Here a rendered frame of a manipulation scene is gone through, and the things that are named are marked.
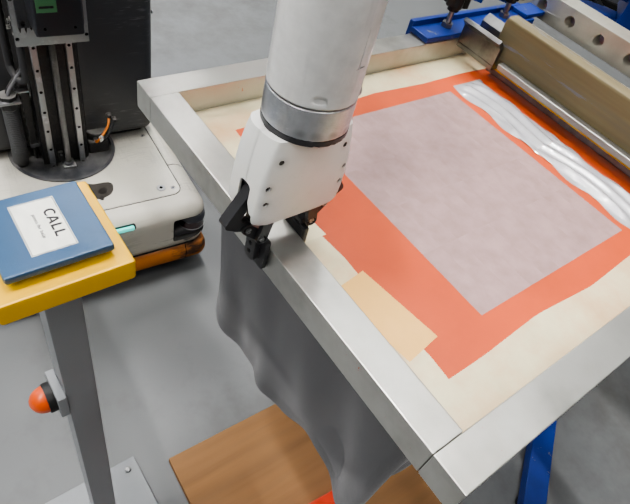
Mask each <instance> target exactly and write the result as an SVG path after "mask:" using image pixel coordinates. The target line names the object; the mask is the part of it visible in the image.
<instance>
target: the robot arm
mask: <svg viewBox="0 0 630 504"><path fill-rule="evenodd" d="M387 3H388V0H278V2H277V8H276V14H275V20H274V26H273V33H272V39H271V45H270V51H269V57H268V64H267V70H266V76H265V82H264V88H263V94H262V100H261V106H260V109H258V110H256V111H253V112H252V113H251V115H250V117H249V119H248V121H247V123H246V126H245V128H244V131H243V134H242V136H241V139H240V143H239V146H238V149H237V153H236V157H235V161H234V165H233V170H232V175H231V180H230V187H229V196H230V198H231V199H232V202H231V203H230V204H229V206H228V207H227V208H226V210H225V211H224V213H223V214H222V215H221V217H220V218H219V222H220V223H221V225H222V226H223V227H224V229H225V230H226V231H232V232H241V233H242V234H243V235H245V236H246V242H245V248H244V250H245V253H246V255H247V257H248V258H249V259H250V260H253V261H254V262H255V263H256V265H257V266H258V267H259V268H260V269H262V268H265V266H266V264H267V259H268V254H269V251H270V246H271V241H270V240H269V239H268V236H269V233H270V231H271V228H272V226H273V224H274V222H277V221H280V220H283V219H285V220H286V221H287V222H288V223H289V224H290V226H291V227H292V228H293V229H294V230H295V232H296V233H297V234H298V235H299V236H300V237H301V239H302V240H303V241H304V242H305V241H306V237H307V234H308V230H309V227H308V226H310V225H312V224H314V223H315V222H316V220H317V213H318V212H319V211H320V210H321V209H322V208H323V207H324V206H326V204H327V203H328V202H329V201H331V200H332V199H333V198H334V197H335V195H336V194H337V193H338V192H340V191H341V190H342V189H343V187H344V186H343V183H342V178H343V175H344V172H345V168H346V164H347V160H348V155H349V150H350V144H351V137H352V124H353V121H352V116H353V113H354V110H355V107H356V103H357V100H358V96H360V95H361V93H362V84H363V80H364V77H365V74H366V71H367V67H368V64H369V61H370V58H371V55H372V51H373V48H374V45H375V42H376V38H377V35H378V32H379V29H380V26H381V22H382V19H383V16H384V13H385V10H386V6H387ZM246 212H247V213H246ZM245 214H246V215H245Z"/></svg>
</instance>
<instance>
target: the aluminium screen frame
mask: <svg viewBox="0 0 630 504"><path fill-rule="evenodd" d="M458 39H459V38H454V39H449V40H443V41H438V42H433V43H427V44H426V43H425V42H423V41H422V40H421V39H419V38H418V37H417V36H416V35H414V34H413V33H410V34H404V35H398V36H393V37H387V38H381V39H376V42H375V45H374V48H373V51H372V55H371V58H370V61H369V64H368V67H367V71H366V74H365V75H367V74H372V73H377V72H381V71H386V70H390V69H395V68H400V67H404V66H409V65H414V64H418V63H423V62H428V61H432V60H437V59H442V58H446V57H451V56H456V55H460V54H465V53H466V52H465V51H464V50H462V49H461V48H460V47H458V46H457V45H456V44H457V42H458ZM267 64H268V58H265V59H259V60H254V61H248V62H242V63H236V64H230V65H225V66H219V67H213V68H207V69H201V70H196V71H190V72H184V73H178V74H172V75H167V76H161V77H155V78H149V79H143V80H138V81H137V102H138V107H139V108H140V110H141V111H142V112H143V114H144V115H145V116H146V118H147V119H148V120H149V121H150V122H151V124H152V125H153V127H154V128H155V129H156V131H157V132H158V133H159V135H160V136H161V137H162V138H163V140H164V141H165V142H166V144H167V145H168V146H169V148H170V149H171V150H172V151H173V153H174V154H175V155H176V157H177V158H178V159H179V161H180V162H181V163H182V165H183V166H184V167H185V168H186V170H187V171H188V172H189V174H190V175H191V176H192V178H193V179H194V180H195V182H196V183H197V184H198V185H199V187H200V188H201V189H202V191H203V192H204V193H205V195H206V196H207V197H208V199H209V200H210V201H211V202H212V204H213V205H214V206H215V208H216V209H217V210H218V212H219V213H220V214H221V215H222V214H223V213H224V211H225V210H226V208H227V207H228V206H229V204H230V203H231V202H232V199H231V198H230V196H229V187H230V180H231V175H232V170H233V165H234V161H235V159H234V158H233V157H232V155H231V154H230V153H229V152H228V151H227V149H226V148H225V147H224V146H223V145H222V143H221V142H220V141H219V140H218V139H217V137H216V136H215V135H214V134H213V133H212V132H211V130H210V129H209V128H208V127H207V126H206V124H205V123H204V122H203V121H202V120H201V118H200V117H199V116H198V115H197V114H196V112H195V111H200V110H204V109H209V108H214V107H218V106H223V105H228V104H232V103H237V102H242V101H246V100H251V99H256V98H260V97H262V94H263V88H264V82H265V76H266V70H267ZM268 239H269V240H270V241H271V246H270V251H269V254H268V259H267V264H266V266H265V268H262V269H263V270H264V272H265V273H266V274H267V276H268V277H269V278H270V280H271V281H272V282H273V284H274V285H275V286H276V287H277V289H278V290H279V291H280V293H281V294H282V295H283V297H284V298H285V299H286V301H287V302H288V303H289V304H290V306H291V307H292V308H293V310H294V311H295V312H296V314H297V315H298V316H299V318H300V319H301V320H302V321H303V323H304V324H305V325H306V327H307V328H308V329H309V331H310V332H311V333H312V335H313V336H314V337H315V338H316V340H317V341H318V342H319V344H320V345H321V346H322V348H323V349H324V350H325V352H326V353H327V354H328V355H329V357H330V358H331V359H332V361H333V362H334V363H335V365H336V366H337V367H338V368H339V370H340V371H341V372H342V374H343V375H344V376H345V378H346V379H347V380H348V382H349V383H350V384H351V385H352V387H353V388H354V389H355V391H356V392H357V393H358V395H359V396H360V397H361V399H362V400H363V401H364V402H365V404H366V405H367V406H368V408H369V409H370V410H371V412H372V413H373V414H374V416H375V417H376V418H377V419H378V421H379V422H380V423H381V425H382V426H383V427H384V429H385V430H386V431H387V433H388V434H389V435H390V436H391V438H392V439H393V440H394V442H395V443H396V444H397V446H398V447H399V448H400V450H401V451H402V452H403V453H404V455H405V456H406V457H407V459H408V460H409V461H410V463H411V464H412V465H413V467H414V468H415V469H416V470H417V471H418V470H419V471H418V473H419V474H420V476H421V477H422V478H423V480H424V481H425V482H426V484H427V485H428V486H429V487H430V489H431V490H432V491H433V493H434V494H435V495H436V497H437V498H438V499H439V501H440V502H441V503H442V504H459V503H460V502H461V501H462V500H464V499H465V498H466V497H467V496H468V495H470V494H471V493H472V492H473V491H474V490H475V489H477V488H478V487H479V486H480V485H481V484H482V483H484V482H485V481H486V480H487V479H488V478H489V477H491V476H492V475H493V474H494V473H495V472H496V471H498V470H499V469H500V468H501V467H502V466H503V465H505V464H506V463H507V462H508V461H509V460H510V459H512V458H513V457H514V456H515V455H516V454H517V453H519V452H520V451H521V450H522V449H523V448H524V447H526V446H527V445H528V444H529V443H530V442H531V441H533V440H534V439H535V438H536V437H537V436H538V435H540V434H541V433H542V432H543V431H544V430H546V429H547V428H548V427H549V426H550V425H551V424H553V423H554V422H555V421H556V420H557V419H558V418H560V417H561V416H562V415H563V414H564V413H565V412H567V411H568V410H569V409H570V408H571V407H572V406H574V405H575V404H576V403H577V402H578V401H579V400H581V399H582V398H583V397H584V396H585V395H586V394H588V393H589V392H590V391H591V390H592V389H593V388H595V387H596V386H597V385H598V384H599V383H600V382H602V381H603V380H604V379H605V378H606V377H607V376H609V375H610V374H611V373H612V372H613V371H614V370H616V369H617V368H618V367H619V366H620V365H621V364H623V363H624V362H625V361H626V360H627V359H628V358H630V306H629V307H628V308H626V309H625V310H624V311H622V312H621V313H620V314H618V315H617V316H616V317H614V318H613V319H612V320H611V321H609V322H608V323H607V324H605V325H604V326H603V327H601V328H600V329H599V330H597V331H596V332H595V333H593V334H592V335H591V336H589V337H588V338H587V339H585V340H584V341H583V342H581V343H580V344H579V345H578V346H576V347H575V348H574V349H572V350H571V351H570V352H568V353H567V354H566V355H564V356H563V357H562V358H560V359H559V360H558V361H556V362H555V363H554V364H552V365H551V366H550V367H549V368H547V369H546V370H545V371H543V372H542V373H541V374H539V375H538V376H537V377H535V378H534V379H533V380H531V381H530V382H529V383H527V384H526V385H525V386H523V387H522V388H521V389H520V390H518V391H517V392H516V393H514V394H513V395H512V396H510V397H509V398H508V399H506V400H505V401H504V402H502V403H501V404H500V405H498V406H497V407H496V408H494V409H493V410H492V411H491V412H489V413H488V414H487V415H485V416H484V417H483V418H481V419H480V420H479V421H477V422H476V423H475V424H473V425H472V426H471V427H469V428H468V429H467V430H465V431H464V432H463V431H462V429H461V428H460V427H459V426H458V424H457V423H456V422H455V421H454V420H453V418H452V417H451V416H450V415H449V414H448V412H447V411H446V410H445V409H444V408H443V406H442V405H441V404H440V403H439V402H438V401H437V399H436V398H435V397H434V396H433V395H432V393H431V392H430V391H429V390H428V389H427V387H426V386H425V385H424V384H423V383H422V381H421V380H420V379H419V378H418V377H417V376H416V374H415V373H414V372H413V371H412V370H411V368H410V367H409V366H408V365H407V364H406V362H405V361H404V360H403V359H402V358H401V356H400V355H399V354H398V353H397V352H396V351H395V349H394V348H393V347H392V346H391V345H390V343H389V342H388V341H387V340H386V339H385V337H384V336H383V335H382V334H381V333H380V332H379V330H378V329H377V328H376V327H375V326H374V324H373V323H372V322H371V321H370V320H369V318H368V317H367V316H366V315H365V314H364V312H363V311H362V310H361V309H360V308H359V307H358V305H357V304H356V303H355V302H354V301H353V299H352V298H351V297H350V296H349V295H348V293H347V292H346V291H345V290H344V289H343V287H342V286H341V285H340V284H339V283H338V282H337V280H336V279H335V278H334V277H333V276H332V274H331V273H330V272H329V271H328V270H327V268H326V267H325V266H324V265H323V264H322V262H321V261H320V260H319V259H318V258H317V257H316V255H315V254H314V253H313V252H312V251H311V249H310V248H309V247H308V246H307V245H306V243H305V242H304V241H303V240H302V239H301V237H300V236H299V235H298V234H297V233H296V232H295V230H294V229H293V228H292V227H291V226H290V224H289V223H288V222H287V221H286V220H285V219H283V220H280V221H277V222H274V224H273V226H272V228H271V231H270V233H269V236H268ZM462 432H463V433H462Z"/></svg>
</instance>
